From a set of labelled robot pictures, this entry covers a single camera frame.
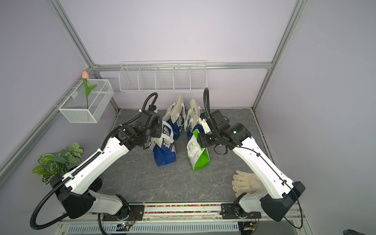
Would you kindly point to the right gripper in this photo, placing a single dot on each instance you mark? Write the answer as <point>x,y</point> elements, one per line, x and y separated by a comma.
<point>201,138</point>

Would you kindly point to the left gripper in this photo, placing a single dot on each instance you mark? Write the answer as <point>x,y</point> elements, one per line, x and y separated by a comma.
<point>158,130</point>

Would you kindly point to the blue beige takeout bag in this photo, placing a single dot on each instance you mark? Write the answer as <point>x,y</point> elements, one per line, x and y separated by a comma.
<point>163,148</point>

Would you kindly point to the green and white takeout bag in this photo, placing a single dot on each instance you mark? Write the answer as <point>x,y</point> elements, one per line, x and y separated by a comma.
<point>198,157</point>

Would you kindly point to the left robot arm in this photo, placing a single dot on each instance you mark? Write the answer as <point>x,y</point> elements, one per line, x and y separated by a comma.
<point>73,188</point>

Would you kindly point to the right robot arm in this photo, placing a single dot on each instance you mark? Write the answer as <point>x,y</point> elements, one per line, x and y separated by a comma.
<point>281,192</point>

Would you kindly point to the back right blue beige bag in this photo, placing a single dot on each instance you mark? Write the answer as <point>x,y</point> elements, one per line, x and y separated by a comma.
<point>193,119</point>

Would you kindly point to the back left blue beige bag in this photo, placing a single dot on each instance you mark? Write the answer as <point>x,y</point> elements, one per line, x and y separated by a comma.
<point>175,116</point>

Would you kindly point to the beige work glove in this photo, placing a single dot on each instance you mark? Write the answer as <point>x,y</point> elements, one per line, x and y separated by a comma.
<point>244,182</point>

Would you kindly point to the artificial pink tulip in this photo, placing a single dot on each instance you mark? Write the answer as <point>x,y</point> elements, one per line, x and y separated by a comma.
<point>88,89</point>

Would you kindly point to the potted green leafy plant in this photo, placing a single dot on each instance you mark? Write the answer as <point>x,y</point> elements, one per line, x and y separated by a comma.
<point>51,164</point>

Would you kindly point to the long white wire basket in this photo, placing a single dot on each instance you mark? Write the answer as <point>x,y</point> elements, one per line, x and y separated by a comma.
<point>166,80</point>

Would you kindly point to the aluminium frame rail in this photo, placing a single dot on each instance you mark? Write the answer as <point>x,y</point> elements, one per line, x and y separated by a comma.
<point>183,65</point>

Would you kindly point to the small white wire basket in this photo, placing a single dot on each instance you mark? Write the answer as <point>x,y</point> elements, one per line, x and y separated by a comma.
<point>74,107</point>

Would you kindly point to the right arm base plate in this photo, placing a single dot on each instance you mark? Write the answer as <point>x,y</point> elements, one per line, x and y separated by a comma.
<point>230,211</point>

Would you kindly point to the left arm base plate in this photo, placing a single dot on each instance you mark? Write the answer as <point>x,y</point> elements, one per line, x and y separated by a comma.
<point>131,213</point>

